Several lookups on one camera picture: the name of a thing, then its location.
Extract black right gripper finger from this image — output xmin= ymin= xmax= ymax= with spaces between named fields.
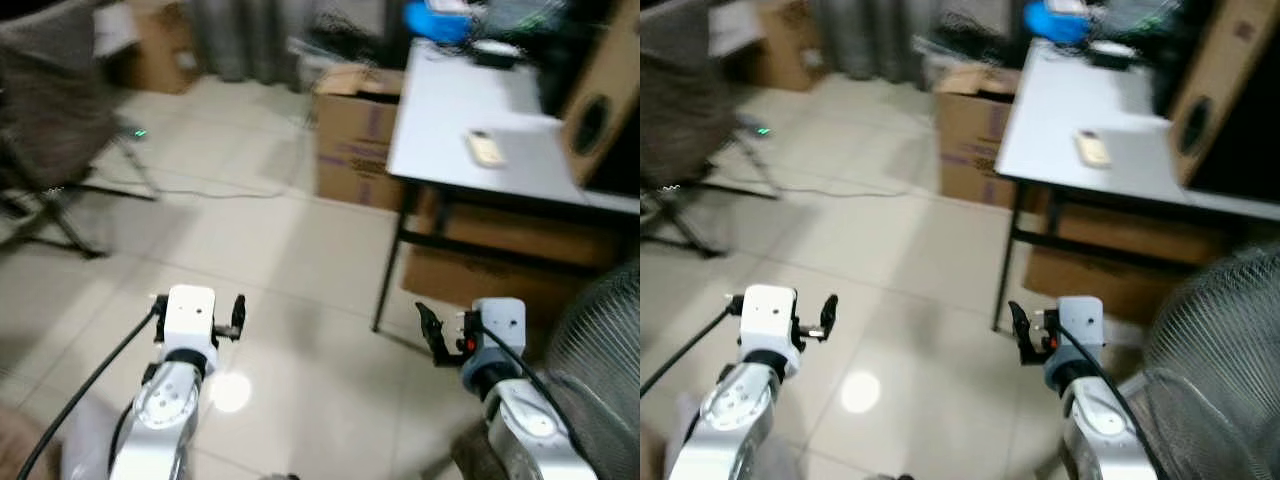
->
xmin=1007 ymin=300 xmax=1038 ymax=365
xmin=414 ymin=302 xmax=454 ymax=367

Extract wide low cardboard box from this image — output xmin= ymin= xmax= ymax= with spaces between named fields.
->
xmin=400 ymin=188 xmax=623 ymax=333
xmin=1022 ymin=188 xmax=1233 ymax=326

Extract small beige remote control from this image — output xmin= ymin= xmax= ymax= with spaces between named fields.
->
xmin=466 ymin=130 xmax=507 ymax=170
xmin=1074 ymin=130 xmax=1114 ymax=170

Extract printed open cardboard box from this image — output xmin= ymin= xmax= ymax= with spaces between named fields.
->
xmin=934 ymin=64 xmax=1021 ymax=210
xmin=312 ymin=64 xmax=406 ymax=212

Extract grey fabric chair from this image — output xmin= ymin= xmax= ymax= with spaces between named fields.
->
xmin=0 ymin=0 xmax=163 ymax=261
xmin=640 ymin=0 xmax=783 ymax=259

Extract white table with black legs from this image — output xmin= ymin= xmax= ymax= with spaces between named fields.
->
xmin=372 ymin=38 xmax=641 ymax=334
xmin=992 ymin=38 xmax=1280 ymax=334

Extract cardboard box with round hole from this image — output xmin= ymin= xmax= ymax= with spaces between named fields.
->
xmin=558 ymin=0 xmax=641 ymax=193
xmin=1166 ymin=0 xmax=1280 ymax=191

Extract plain brown cardboard box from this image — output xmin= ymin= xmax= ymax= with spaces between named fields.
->
xmin=715 ymin=0 xmax=823 ymax=83
xmin=104 ymin=0 xmax=203 ymax=97

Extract grey curtain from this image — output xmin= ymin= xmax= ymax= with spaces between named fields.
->
xmin=185 ymin=0 xmax=303 ymax=87
xmin=810 ymin=0 xmax=927 ymax=83

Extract small black and white device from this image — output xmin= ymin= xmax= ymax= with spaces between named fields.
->
xmin=1088 ymin=40 xmax=1138 ymax=70
xmin=470 ymin=40 xmax=523 ymax=70

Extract blue rounded object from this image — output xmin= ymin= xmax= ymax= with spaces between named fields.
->
xmin=404 ymin=0 xmax=477 ymax=47
xmin=1022 ymin=0 xmax=1093 ymax=47

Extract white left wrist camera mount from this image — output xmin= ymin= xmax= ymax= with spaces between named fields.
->
xmin=160 ymin=285 xmax=220 ymax=373
xmin=740 ymin=285 xmax=800 ymax=379

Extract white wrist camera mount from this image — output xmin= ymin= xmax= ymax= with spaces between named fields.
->
xmin=160 ymin=285 xmax=220 ymax=373
xmin=1055 ymin=296 xmax=1105 ymax=353
xmin=472 ymin=297 xmax=527 ymax=366
xmin=740 ymin=285 xmax=800 ymax=379

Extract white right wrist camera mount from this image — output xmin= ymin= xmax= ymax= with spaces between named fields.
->
xmin=1055 ymin=296 xmax=1105 ymax=353
xmin=472 ymin=297 xmax=527 ymax=366

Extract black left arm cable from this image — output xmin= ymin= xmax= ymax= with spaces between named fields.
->
xmin=640 ymin=305 xmax=743 ymax=398
xmin=14 ymin=305 xmax=167 ymax=480

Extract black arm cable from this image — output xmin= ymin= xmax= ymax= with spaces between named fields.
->
xmin=14 ymin=305 xmax=167 ymax=480
xmin=478 ymin=322 xmax=593 ymax=471
xmin=640 ymin=305 xmax=743 ymax=398
xmin=1058 ymin=322 xmax=1173 ymax=480

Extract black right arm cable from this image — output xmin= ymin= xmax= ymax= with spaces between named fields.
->
xmin=478 ymin=322 xmax=593 ymax=471
xmin=1058 ymin=322 xmax=1173 ymax=480

